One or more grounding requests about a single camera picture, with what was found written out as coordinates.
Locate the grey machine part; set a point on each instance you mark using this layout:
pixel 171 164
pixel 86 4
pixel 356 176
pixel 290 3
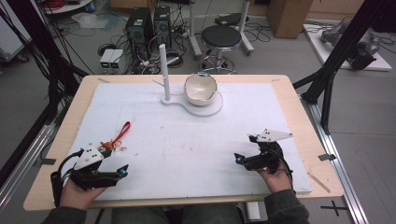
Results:
pixel 333 32

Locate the white cabinet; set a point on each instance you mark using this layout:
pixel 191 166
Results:
pixel 9 37

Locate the black computer tower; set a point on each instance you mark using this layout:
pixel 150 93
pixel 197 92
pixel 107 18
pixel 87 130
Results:
pixel 140 28
pixel 162 26

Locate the white cylinder under table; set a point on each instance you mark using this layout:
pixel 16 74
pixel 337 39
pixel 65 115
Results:
pixel 253 211

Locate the black machine part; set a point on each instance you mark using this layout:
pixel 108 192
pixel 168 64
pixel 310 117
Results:
pixel 362 56

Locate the small white power box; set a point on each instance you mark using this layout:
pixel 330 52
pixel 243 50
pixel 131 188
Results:
pixel 116 59
pixel 106 58

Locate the person's right hand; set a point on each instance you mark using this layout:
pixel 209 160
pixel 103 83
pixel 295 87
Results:
pixel 277 183

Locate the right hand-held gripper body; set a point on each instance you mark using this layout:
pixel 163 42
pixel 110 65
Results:
pixel 268 157

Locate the round white table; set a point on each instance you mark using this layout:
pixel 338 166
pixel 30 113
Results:
pixel 67 6

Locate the white platform board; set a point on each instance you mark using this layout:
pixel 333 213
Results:
pixel 330 53

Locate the white stand with post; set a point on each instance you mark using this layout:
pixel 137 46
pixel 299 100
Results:
pixel 165 71

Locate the white foam board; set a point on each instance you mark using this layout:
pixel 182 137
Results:
pixel 186 146

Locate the clear plastic bag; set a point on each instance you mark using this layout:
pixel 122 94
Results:
pixel 93 20

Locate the white eggshell-shaped bowl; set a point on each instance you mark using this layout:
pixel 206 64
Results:
pixel 200 89

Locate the white metal table leg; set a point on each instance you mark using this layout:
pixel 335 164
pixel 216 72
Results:
pixel 194 31
pixel 246 28

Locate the grey tape piece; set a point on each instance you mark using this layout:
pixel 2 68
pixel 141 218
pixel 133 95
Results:
pixel 327 157
pixel 46 161

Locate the brown wooden cabinet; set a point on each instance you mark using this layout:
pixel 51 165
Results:
pixel 288 17

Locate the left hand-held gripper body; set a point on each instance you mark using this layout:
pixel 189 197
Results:
pixel 88 158

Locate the person's left hand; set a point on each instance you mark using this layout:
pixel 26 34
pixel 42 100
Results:
pixel 77 196

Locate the black round stool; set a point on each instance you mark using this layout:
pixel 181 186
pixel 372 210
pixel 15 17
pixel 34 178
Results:
pixel 221 36

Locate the aluminium rail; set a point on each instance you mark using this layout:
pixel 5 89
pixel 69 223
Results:
pixel 23 163
pixel 337 168

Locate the thin wooden stick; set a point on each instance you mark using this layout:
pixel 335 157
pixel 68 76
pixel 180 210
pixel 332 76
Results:
pixel 319 182

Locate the black metal frame strut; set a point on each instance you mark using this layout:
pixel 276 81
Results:
pixel 40 46
pixel 342 53

